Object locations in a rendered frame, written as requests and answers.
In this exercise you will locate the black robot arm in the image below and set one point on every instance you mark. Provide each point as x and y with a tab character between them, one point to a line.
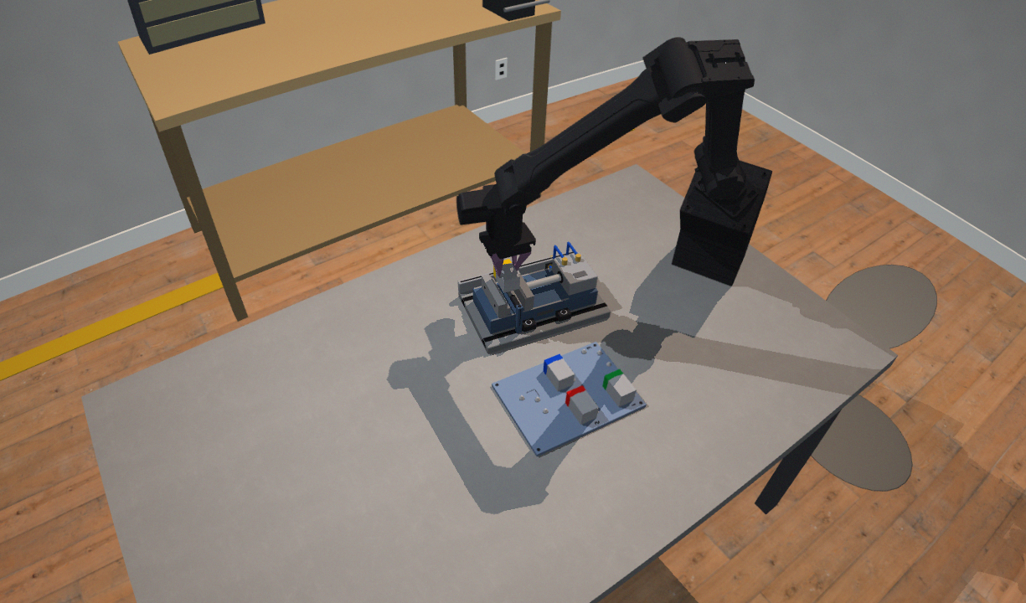
693	70

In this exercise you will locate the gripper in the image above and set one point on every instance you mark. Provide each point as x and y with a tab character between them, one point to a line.
508	240

